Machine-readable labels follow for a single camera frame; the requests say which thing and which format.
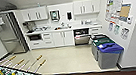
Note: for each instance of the stainless steel dishwasher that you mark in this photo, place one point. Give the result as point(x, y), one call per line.
point(82, 38)

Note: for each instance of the white two-door base cabinet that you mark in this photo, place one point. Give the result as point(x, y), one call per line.
point(63, 38)

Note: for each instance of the chrome faucet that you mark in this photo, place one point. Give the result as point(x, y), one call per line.
point(62, 24)

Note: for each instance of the white drawer unit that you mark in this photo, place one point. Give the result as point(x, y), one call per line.
point(96, 30)
point(47, 41)

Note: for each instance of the black soap dispenser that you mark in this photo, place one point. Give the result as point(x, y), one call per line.
point(69, 15)

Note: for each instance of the steel paper towel dispenser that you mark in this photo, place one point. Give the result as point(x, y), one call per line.
point(54, 15)

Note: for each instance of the grey bin black lid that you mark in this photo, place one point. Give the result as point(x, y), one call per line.
point(97, 36)

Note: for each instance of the grey bin green lid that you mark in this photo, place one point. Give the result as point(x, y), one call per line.
point(101, 40)

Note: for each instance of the black built-in microwave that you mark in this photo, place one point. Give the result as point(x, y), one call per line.
point(34, 37)

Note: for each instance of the dark coffee machine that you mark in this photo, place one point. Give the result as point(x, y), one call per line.
point(29, 27)

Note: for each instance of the light blue bottle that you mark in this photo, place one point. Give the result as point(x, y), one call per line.
point(39, 4)

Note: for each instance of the grey bin blue lid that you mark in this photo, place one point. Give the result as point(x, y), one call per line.
point(110, 57)

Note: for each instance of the stainless steel refrigerator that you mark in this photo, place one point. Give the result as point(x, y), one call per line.
point(11, 34)

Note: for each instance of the brown cork sheet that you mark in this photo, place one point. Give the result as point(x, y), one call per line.
point(125, 11)

